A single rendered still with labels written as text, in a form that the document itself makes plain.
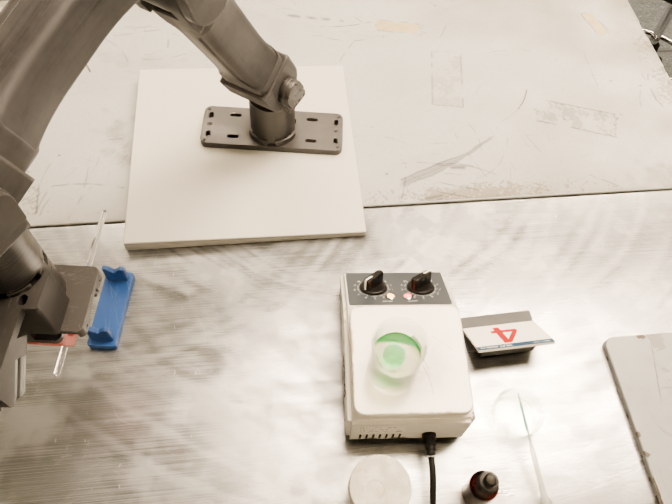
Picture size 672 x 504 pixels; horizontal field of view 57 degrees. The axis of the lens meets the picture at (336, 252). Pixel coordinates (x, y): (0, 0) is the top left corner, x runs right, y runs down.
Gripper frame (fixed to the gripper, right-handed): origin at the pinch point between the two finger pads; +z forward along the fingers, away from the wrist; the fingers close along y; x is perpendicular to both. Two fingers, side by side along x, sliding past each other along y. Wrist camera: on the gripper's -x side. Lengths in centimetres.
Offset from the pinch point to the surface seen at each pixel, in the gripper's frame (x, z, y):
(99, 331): 3.7, 6.9, 0.3
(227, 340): 4.6, 9.9, 14.4
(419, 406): -5.1, 0.9, 35.6
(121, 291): 9.9, 9.0, 0.8
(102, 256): 15.3, 10.1, -3.1
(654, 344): 6, 9, 65
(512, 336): 5.8, 7.1, 47.8
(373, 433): -6.5, 6.2, 31.6
